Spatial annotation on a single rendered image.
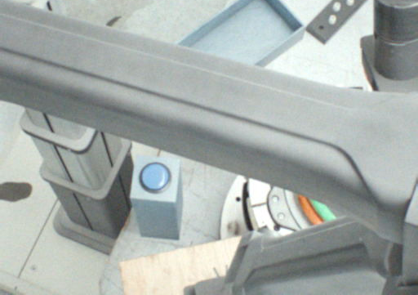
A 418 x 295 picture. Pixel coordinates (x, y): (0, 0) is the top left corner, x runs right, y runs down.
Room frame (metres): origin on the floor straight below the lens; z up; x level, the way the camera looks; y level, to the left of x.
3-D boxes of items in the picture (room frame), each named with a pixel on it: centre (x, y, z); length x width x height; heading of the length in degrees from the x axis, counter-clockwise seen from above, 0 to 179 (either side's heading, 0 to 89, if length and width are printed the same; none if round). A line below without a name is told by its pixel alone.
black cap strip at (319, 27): (0.80, -0.26, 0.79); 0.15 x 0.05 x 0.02; 139
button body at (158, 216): (0.37, 0.08, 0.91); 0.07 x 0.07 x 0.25; 86
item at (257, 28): (0.58, -0.03, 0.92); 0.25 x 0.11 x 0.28; 130
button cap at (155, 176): (0.37, 0.08, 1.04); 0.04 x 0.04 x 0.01
